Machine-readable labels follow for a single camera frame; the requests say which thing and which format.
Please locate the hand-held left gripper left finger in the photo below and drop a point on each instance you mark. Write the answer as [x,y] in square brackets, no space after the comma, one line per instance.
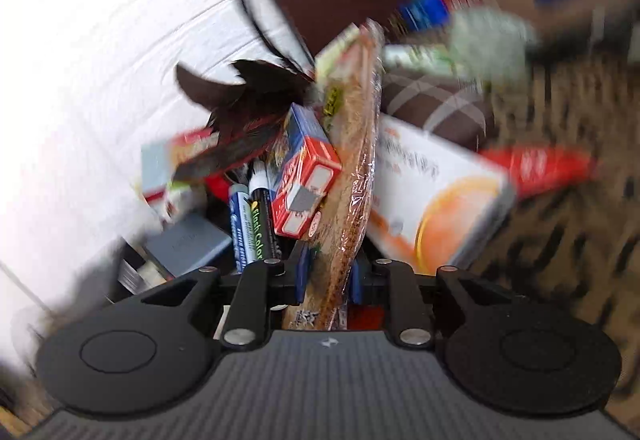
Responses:
[302,272]

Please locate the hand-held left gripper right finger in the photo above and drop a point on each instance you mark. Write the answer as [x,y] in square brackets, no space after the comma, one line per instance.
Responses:
[356,282]

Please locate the pale grey cloth bundle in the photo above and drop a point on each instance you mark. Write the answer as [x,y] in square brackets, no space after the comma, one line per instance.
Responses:
[492,42]

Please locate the brown snack packet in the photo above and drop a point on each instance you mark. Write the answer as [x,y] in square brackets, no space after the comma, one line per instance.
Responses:
[355,155]

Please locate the black marker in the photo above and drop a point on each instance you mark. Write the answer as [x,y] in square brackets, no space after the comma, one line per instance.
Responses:
[261,220]

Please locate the blue marker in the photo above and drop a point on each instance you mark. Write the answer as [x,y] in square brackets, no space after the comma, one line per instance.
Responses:
[239,225]

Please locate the blue red card box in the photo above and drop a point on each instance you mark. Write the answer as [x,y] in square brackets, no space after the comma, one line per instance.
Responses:
[305,170]

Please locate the grey flat box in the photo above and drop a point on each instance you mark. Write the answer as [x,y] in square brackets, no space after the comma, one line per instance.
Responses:
[190,242]

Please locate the white orange box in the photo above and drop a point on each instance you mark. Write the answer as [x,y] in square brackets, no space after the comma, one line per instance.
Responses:
[440,190]

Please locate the red sachet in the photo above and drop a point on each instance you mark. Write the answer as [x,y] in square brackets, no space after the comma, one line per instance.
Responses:
[540,165]

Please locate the small blue box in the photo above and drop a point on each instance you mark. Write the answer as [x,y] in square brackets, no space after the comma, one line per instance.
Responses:
[425,10]

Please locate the brown checked cloth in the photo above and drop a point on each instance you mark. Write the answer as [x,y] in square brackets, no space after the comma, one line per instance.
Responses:
[435,105]

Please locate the green white packet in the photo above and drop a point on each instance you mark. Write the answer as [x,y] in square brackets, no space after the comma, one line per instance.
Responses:
[415,57]

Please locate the colourful flat box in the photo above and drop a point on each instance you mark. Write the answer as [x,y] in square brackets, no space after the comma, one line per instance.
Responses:
[170,160]

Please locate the dark feather duster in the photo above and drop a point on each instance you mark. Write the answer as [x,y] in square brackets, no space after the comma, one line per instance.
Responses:
[240,110]

